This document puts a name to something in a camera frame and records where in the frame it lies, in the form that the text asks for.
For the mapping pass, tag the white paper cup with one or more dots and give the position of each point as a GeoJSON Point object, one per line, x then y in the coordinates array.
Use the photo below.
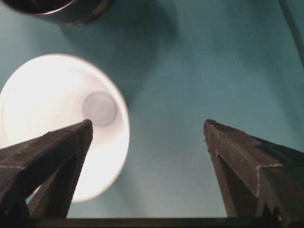
{"type": "Point", "coordinates": [47, 95]}

